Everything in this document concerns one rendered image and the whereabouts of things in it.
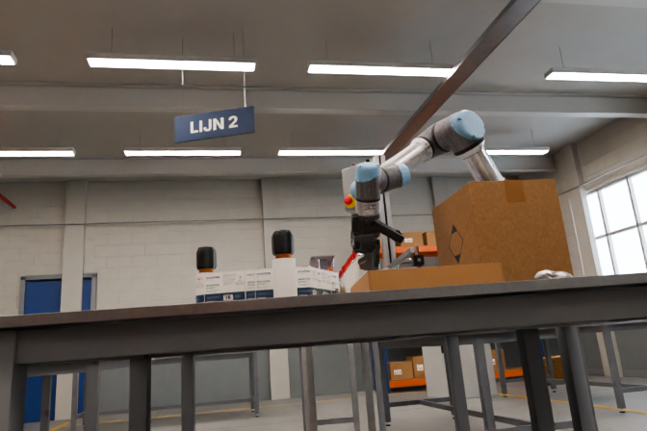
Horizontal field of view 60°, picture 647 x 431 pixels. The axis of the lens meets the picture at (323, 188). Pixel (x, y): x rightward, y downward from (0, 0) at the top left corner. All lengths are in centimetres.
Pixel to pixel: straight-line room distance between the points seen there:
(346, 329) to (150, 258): 882
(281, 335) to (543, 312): 50
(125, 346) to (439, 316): 57
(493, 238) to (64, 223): 909
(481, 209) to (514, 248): 13
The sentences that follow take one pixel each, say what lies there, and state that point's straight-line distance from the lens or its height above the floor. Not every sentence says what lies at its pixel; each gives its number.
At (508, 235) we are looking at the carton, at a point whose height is 98.
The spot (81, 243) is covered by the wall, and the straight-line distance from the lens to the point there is 992.
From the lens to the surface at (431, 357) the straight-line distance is 798.
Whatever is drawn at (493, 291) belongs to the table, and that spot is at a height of 81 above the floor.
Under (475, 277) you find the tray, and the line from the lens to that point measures 112.
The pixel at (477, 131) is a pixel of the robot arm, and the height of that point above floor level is 141.
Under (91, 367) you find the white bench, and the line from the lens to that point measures 283.
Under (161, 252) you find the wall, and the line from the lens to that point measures 982.
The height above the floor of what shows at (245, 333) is 77.
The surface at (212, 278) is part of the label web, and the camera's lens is 236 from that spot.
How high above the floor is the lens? 74
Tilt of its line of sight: 16 degrees up
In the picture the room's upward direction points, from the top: 4 degrees counter-clockwise
